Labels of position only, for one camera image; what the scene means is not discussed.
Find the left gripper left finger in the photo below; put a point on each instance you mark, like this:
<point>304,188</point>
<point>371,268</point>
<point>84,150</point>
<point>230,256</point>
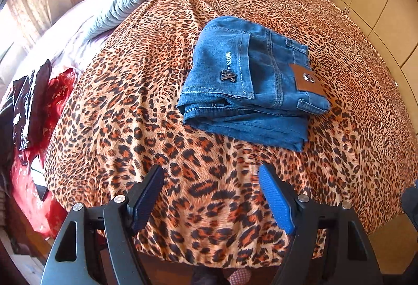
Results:
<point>75,256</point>

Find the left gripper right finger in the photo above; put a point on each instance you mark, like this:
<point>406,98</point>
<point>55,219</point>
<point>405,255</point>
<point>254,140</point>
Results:
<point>348,254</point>

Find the blue denim jeans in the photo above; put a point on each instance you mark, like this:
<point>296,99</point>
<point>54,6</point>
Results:
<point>251,83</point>

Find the leopard print bedspread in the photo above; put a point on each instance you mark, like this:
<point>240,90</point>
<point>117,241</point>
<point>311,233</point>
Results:
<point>121,119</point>

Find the red dark clothes pile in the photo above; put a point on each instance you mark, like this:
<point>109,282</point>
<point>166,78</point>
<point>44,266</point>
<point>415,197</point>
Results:
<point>29,116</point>

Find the grey white pillow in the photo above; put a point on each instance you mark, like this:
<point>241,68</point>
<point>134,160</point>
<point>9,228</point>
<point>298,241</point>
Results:
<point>75,38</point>

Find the beige wardrobe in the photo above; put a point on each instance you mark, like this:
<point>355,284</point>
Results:
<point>391,26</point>

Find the patterned window curtain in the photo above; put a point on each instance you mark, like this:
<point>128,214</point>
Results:
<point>33,19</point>

